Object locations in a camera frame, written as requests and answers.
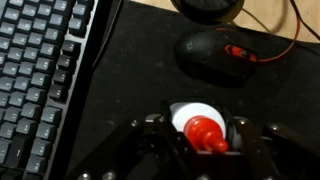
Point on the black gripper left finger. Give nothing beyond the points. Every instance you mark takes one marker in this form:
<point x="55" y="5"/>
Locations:
<point x="140" y="153"/>

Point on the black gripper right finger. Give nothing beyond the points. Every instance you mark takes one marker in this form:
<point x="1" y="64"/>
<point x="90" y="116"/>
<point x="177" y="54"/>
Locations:
<point x="273" y="153"/>

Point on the small clear plastic bottle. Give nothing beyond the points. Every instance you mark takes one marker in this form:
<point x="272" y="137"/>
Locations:
<point x="196" y="111"/>

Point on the large black desk mat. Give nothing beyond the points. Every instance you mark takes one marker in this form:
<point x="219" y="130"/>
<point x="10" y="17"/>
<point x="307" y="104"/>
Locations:
<point x="140" y="83"/>

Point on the black mouse with red accents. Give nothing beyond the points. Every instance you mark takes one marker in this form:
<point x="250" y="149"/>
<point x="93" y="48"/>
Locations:
<point x="206" y="53"/>

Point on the grey and black keyboard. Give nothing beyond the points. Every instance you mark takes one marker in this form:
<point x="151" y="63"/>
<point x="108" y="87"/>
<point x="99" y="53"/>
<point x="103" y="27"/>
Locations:
<point x="30" y="66"/>

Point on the black gooseneck stand, round base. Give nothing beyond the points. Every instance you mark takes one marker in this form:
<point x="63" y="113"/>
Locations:
<point x="206" y="8"/>

